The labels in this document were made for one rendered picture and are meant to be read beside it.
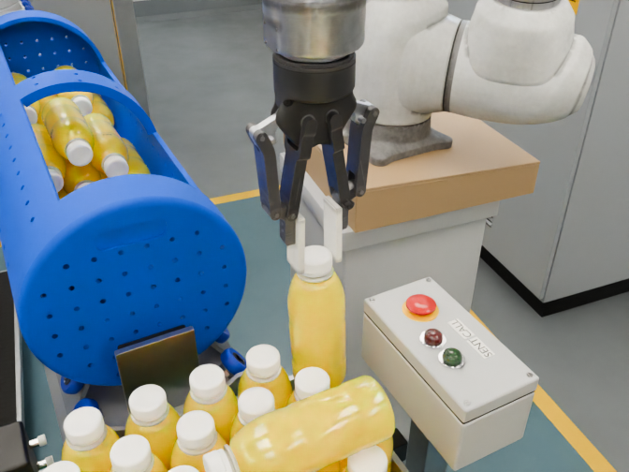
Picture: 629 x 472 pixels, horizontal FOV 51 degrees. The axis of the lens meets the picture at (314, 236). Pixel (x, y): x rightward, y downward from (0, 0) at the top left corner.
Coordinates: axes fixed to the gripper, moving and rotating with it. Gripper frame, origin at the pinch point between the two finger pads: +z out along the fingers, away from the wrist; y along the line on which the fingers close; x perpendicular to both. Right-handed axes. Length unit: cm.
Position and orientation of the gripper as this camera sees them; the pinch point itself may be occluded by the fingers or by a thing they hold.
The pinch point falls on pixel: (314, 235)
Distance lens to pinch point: 70.0
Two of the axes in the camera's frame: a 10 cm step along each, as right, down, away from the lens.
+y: -8.9, 2.6, -3.8
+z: 0.0, 8.2, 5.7
